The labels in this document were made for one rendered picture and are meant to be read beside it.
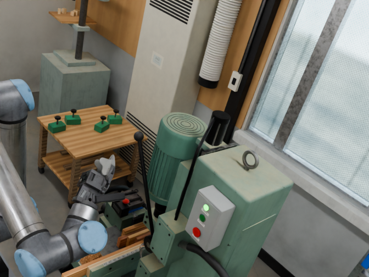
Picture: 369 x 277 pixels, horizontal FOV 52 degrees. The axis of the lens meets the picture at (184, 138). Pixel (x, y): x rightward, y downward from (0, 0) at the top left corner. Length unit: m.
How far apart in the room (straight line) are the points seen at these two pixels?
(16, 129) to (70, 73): 2.08
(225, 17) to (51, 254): 2.01
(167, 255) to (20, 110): 0.69
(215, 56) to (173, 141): 1.54
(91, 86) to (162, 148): 2.41
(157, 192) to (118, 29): 2.63
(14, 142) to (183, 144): 0.61
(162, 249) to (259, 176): 0.39
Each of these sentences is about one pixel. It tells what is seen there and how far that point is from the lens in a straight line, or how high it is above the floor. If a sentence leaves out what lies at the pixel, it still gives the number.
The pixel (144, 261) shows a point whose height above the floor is 1.08.
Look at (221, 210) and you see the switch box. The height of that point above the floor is 1.48.
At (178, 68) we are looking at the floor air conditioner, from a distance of 2.81.
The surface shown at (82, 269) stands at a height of 0.94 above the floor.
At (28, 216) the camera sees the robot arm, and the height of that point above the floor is 1.33.
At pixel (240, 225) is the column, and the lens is 1.10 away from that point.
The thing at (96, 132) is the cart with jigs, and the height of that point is 0.53.
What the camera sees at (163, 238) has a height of 1.25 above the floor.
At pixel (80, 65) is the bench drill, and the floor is 0.72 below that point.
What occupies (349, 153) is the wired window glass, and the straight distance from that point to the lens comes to 2.60.
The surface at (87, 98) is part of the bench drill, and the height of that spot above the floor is 0.43.
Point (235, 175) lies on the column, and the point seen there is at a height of 1.52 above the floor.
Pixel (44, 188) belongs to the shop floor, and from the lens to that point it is 3.26.
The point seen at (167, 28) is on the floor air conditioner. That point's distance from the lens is 2.88.
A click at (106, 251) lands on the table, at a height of 0.90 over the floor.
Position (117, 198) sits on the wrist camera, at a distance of 1.34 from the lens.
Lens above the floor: 2.12
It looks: 30 degrees down
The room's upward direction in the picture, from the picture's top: 16 degrees clockwise
